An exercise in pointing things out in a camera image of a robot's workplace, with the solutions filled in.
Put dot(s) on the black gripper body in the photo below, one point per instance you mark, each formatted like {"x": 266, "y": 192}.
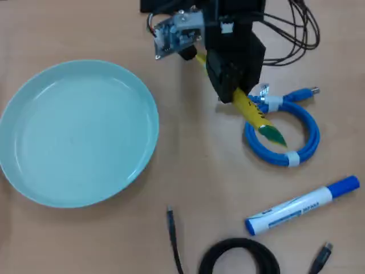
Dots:
{"x": 225, "y": 40}

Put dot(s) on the blue and white marker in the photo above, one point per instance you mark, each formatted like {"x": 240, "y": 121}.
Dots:
{"x": 296, "y": 208}

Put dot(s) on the yellow coffee stick packet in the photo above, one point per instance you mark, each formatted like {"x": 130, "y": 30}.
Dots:
{"x": 251, "y": 108}

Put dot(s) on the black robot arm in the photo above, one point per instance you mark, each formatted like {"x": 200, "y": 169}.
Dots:
{"x": 171, "y": 5}

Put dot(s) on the light blue plate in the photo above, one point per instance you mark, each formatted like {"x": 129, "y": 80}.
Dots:
{"x": 80, "y": 134}

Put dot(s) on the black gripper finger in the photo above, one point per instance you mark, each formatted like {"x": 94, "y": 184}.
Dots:
{"x": 221, "y": 77}
{"x": 252, "y": 62}

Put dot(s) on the camera circuit board module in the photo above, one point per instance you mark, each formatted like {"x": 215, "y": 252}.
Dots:
{"x": 176, "y": 35}

